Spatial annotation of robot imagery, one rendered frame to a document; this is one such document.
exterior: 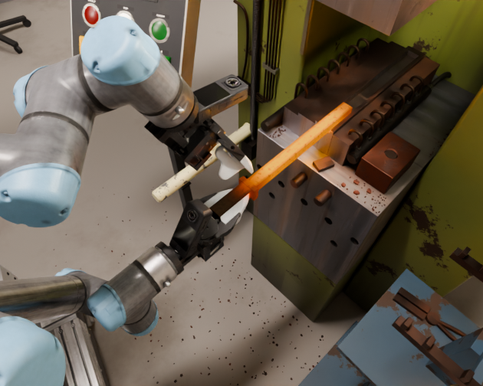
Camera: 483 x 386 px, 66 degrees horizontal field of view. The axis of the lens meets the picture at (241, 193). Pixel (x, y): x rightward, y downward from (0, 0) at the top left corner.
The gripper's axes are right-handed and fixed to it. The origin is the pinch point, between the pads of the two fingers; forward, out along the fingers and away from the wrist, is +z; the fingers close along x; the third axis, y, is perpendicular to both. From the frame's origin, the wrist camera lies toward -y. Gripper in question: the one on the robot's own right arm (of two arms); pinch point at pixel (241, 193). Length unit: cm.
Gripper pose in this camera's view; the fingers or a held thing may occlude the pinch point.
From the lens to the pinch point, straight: 76.8
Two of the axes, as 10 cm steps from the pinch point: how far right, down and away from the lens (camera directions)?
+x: 7.0, 5.9, -4.0
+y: 0.0, 5.6, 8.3
